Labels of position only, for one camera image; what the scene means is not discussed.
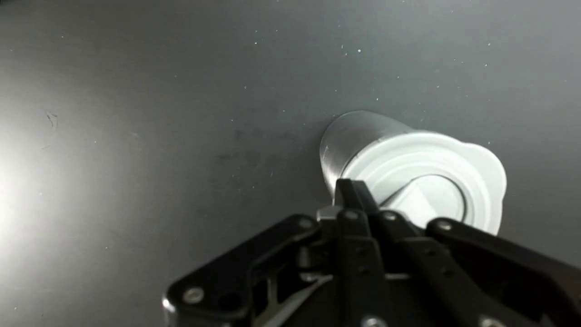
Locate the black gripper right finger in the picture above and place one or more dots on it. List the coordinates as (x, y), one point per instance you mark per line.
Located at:
(473, 272)

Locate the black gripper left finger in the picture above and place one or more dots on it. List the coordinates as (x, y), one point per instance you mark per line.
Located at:
(242, 272)

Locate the white flask lid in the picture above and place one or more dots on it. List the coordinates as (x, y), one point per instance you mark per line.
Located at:
(436, 174)

